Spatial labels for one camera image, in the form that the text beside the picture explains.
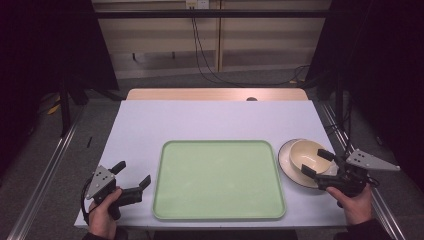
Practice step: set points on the white plate with dark rim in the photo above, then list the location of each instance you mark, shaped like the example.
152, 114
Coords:
289, 168

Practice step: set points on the black metal stand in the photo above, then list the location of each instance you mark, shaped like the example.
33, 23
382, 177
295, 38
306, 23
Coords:
65, 106

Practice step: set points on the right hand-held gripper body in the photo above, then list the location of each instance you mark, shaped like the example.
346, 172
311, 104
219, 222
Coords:
353, 173

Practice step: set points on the aluminium rail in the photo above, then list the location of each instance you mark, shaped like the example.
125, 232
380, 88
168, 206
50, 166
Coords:
43, 180
363, 173

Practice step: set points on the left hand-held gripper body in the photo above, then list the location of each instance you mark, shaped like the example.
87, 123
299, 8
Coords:
103, 186

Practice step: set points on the light green tray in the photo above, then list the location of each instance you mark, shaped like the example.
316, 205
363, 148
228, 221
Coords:
218, 180

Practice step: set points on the yellow tape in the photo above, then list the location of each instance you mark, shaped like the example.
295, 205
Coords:
53, 107

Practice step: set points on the person's right hand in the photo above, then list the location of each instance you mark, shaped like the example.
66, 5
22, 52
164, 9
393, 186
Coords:
354, 204

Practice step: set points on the wooden table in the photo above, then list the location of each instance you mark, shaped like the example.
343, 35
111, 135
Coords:
200, 94

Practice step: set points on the white table board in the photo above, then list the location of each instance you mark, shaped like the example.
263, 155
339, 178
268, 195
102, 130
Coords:
213, 120

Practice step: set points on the white wall socket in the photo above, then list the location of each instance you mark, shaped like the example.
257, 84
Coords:
197, 3

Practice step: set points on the person's left hand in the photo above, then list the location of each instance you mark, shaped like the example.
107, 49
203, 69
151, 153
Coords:
102, 216

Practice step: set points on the cream bowl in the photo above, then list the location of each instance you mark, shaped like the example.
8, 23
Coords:
308, 155

